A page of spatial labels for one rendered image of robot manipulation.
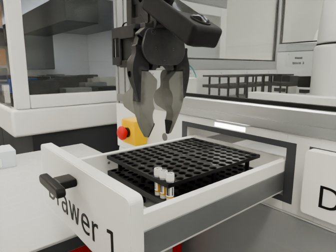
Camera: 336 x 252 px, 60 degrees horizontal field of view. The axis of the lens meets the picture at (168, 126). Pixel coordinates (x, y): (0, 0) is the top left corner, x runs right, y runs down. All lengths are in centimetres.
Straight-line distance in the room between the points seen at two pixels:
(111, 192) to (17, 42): 95
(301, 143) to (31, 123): 98
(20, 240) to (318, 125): 55
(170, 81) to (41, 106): 88
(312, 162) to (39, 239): 48
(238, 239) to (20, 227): 44
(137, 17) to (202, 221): 30
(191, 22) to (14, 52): 94
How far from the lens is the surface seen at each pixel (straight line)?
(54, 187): 40
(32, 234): 62
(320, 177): 53
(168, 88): 41
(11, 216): 70
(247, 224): 66
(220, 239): 73
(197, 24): 34
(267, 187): 53
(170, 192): 42
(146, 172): 45
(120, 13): 95
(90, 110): 131
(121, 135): 83
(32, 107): 123
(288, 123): 55
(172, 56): 41
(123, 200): 31
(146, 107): 39
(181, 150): 57
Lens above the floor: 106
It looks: 11 degrees down
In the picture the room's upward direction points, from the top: straight up
